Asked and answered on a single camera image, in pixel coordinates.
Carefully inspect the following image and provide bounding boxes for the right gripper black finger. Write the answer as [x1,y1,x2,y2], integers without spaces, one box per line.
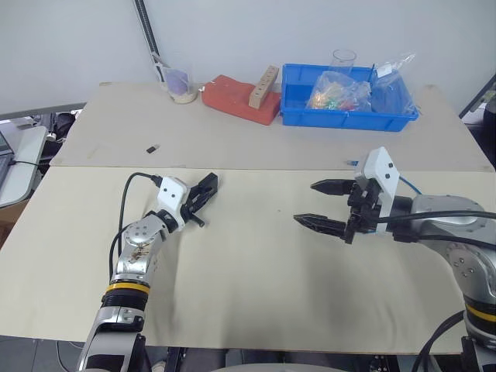
[292,213,348,239]
[310,178,355,197]

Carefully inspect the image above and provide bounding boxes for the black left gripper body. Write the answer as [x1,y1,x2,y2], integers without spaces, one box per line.
[179,184,207,229]

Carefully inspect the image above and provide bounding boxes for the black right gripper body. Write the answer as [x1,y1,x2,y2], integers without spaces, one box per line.
[343,178,384,246]

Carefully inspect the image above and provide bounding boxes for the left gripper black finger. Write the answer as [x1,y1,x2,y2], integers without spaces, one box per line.
[198,173,219,196]
[192,188,215,213]

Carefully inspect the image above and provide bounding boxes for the beige table cover sheet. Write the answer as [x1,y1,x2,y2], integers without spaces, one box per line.
[49,81,496,174]
[0,165,496,357]

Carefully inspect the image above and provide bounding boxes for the blue plastic bin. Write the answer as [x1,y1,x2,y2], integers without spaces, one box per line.
[279,63,421,133]

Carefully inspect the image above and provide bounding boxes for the red brick-shaped block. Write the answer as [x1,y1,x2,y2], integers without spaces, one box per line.
[201,74,282,126]

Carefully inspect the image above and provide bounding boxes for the bag of colourful small parts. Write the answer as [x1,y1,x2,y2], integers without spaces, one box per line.
[303,71,374,112]

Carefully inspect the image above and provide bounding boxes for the clear cup with purple item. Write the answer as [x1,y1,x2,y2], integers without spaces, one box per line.
[161,63,199,105]

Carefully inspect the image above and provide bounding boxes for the wooden block with holes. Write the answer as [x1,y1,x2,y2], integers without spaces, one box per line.
[247,65,281,109]

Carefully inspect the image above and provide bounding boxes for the clear bag with dark item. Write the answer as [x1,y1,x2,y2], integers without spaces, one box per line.
[367,51,419,116]

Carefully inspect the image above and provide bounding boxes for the clear glass beaker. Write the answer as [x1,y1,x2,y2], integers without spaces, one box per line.
[329,48,358,78]

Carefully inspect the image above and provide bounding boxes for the dark clutter beside desk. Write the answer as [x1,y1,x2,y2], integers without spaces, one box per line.
[45,109,84,157]

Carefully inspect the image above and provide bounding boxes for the grey side desk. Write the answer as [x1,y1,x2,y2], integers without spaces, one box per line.
[0,124,48,208]

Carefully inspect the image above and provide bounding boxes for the laptop on side desk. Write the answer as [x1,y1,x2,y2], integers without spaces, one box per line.
[0,130,17,168]

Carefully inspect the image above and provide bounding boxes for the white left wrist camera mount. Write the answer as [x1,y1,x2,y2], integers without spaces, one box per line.
[156,176,190,234]

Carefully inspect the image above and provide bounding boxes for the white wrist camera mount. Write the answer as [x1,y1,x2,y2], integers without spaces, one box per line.
[353,146,401,236]
[156,176,190,234]

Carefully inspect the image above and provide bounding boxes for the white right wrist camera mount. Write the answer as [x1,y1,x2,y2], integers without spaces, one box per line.
[353,146,401,236]

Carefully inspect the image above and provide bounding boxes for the blue Ethernet cable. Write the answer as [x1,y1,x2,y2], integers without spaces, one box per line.
[346,158,424,195]

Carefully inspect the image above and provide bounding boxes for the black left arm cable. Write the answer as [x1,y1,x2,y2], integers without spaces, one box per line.
[108,172,162,273]

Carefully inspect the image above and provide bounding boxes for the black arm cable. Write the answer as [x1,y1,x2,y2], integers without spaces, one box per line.
[377,209,496,246]
[108,172,162,273]

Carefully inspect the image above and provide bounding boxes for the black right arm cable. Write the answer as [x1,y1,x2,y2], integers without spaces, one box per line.
[377,209,496,246]

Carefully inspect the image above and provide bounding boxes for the metal rail leaning on wall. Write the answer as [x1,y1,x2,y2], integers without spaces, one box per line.
[133,0,168,83]

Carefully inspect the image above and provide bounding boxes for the black slanted frame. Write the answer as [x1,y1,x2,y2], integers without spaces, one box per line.
[458,72,496,120]

